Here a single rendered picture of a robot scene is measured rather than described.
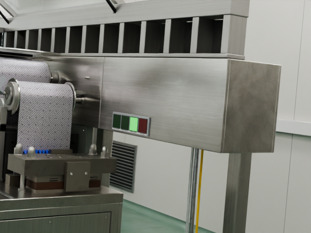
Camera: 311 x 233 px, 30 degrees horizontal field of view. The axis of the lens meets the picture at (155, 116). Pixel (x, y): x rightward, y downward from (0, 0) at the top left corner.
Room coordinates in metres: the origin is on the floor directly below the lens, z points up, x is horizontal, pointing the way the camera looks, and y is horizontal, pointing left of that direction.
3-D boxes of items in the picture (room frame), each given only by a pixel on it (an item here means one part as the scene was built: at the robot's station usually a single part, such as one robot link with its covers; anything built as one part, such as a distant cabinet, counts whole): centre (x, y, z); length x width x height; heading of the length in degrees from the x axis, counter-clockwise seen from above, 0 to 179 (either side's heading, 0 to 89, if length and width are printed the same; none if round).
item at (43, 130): (2.37, 0.45, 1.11); 0.23 x 0.01 x 0.18; 127
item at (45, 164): (2.29, 0.35, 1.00); 0.40 x 0.16 x 0.06; 127
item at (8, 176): (2.37, 0.45, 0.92); 0.28 x 0.04 x 0.04; 127
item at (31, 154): (2.16, 0.45, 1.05); 0.04 x 0.04 x 0.04
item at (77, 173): (2.23, 0.28, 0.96); 0.10 x 0.03 x 0.11; 127
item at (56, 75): (2.72, 0.50, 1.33); 0.07 x 0.07 x 0.07; 37
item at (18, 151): (2.23, 0.52, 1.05); 0.04 x 0.04 x 0.04
